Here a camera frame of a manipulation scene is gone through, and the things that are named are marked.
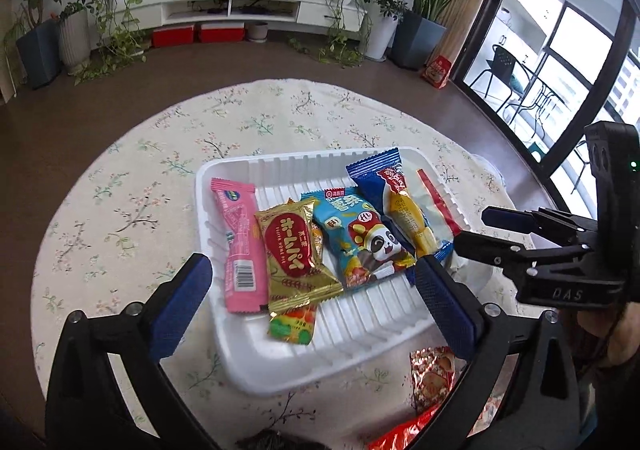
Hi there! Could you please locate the white green red snack bag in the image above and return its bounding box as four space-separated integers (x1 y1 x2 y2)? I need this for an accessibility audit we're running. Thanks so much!
409 167 470 242

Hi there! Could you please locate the white foam tray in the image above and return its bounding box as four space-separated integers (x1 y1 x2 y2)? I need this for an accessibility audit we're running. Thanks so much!
194 145 494 398

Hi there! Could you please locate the right red storage box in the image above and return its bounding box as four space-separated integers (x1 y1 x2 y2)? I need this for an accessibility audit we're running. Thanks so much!
198 21 245 43

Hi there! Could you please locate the small white pot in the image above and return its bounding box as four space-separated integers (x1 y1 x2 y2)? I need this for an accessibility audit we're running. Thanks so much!
246 21 269 43

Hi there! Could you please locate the white tv cabinet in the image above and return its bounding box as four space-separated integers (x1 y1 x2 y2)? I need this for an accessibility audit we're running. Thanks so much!
116 0 366 33

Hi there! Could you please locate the red gift box on floor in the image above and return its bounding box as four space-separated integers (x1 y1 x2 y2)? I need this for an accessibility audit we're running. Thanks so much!
421 55 451 90

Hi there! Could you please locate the white planter right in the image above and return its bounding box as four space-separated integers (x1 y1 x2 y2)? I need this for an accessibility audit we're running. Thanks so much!
360 8 398 62

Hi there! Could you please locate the orange snack stick packet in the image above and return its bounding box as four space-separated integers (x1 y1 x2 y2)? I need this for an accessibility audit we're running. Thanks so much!
269 305 317 345

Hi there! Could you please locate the black balcony chair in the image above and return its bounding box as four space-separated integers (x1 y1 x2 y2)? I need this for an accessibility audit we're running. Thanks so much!
469 44 532 105

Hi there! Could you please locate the red storage box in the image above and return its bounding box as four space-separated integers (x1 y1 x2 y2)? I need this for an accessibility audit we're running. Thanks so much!
151 24 195 48
198 21 245 43

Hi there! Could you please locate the large red snack bag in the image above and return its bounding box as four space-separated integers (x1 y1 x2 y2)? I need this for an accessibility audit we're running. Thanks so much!
367 404 439 450

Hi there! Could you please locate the black chocolate ice cream packet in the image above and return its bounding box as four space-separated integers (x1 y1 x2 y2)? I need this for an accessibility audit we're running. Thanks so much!
235 428 328 450

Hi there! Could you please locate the white ribbed planter left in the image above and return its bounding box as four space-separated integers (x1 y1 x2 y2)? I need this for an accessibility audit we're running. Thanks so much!
58 10 91 77

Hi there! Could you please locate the left red storage box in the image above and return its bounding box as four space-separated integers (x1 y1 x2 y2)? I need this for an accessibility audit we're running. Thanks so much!
151 24 195 48

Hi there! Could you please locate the blue yellow cake packet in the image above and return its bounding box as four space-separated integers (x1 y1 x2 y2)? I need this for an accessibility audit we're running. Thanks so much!
346 148 452 285

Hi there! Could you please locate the pink wafer packet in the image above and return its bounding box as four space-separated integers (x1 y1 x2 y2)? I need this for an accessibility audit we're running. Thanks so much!
210 177 269 314

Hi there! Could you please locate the dark blue planter left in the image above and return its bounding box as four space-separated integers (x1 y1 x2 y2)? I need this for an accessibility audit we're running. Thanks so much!
16 19 61 90

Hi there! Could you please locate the light blue panda snack packet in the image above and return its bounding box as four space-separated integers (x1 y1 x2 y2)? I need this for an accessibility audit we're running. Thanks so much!
302 187 416 290

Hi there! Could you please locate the red patterned candy packet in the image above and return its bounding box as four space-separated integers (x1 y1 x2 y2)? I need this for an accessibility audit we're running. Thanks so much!
409 346 456 414

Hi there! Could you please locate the floral round tablecloth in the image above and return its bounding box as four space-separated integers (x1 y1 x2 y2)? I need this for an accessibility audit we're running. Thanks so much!
29 78 551 450

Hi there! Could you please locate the right hand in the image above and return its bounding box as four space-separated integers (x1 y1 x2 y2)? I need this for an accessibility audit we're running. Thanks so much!
577 303 640 366

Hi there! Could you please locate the dark blue planter right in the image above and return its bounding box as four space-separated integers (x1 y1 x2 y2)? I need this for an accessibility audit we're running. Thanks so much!
390 10 446 70

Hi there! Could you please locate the dark blue planter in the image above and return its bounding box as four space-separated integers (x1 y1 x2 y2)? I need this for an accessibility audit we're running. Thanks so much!
16 19 61 90
390 10 446 70

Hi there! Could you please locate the gold red pie packet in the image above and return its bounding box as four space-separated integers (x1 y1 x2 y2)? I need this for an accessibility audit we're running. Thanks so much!
255 198 344 315

